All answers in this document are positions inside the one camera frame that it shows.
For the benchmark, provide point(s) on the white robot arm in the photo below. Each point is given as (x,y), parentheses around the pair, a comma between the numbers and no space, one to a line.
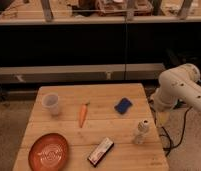
(178,83)

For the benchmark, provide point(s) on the clear plastic bottle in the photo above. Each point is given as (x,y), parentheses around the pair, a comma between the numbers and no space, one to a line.
(141,131)

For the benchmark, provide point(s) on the blue sponge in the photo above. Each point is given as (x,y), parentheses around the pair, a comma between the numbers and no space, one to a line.
(123,105)

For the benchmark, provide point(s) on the orange carrot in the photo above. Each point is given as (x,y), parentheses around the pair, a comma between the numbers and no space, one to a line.
(82,114)

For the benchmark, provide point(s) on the black and white box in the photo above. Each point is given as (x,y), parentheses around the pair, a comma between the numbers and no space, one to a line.
(100,151)

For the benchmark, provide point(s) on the translucent plastic cup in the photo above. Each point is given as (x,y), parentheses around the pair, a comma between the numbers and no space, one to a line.
(50,102)

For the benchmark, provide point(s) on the wooden table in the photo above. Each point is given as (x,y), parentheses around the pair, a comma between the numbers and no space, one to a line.
(102,121)

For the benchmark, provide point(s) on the orange round plate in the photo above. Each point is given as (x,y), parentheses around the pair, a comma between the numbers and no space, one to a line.
(48,153)

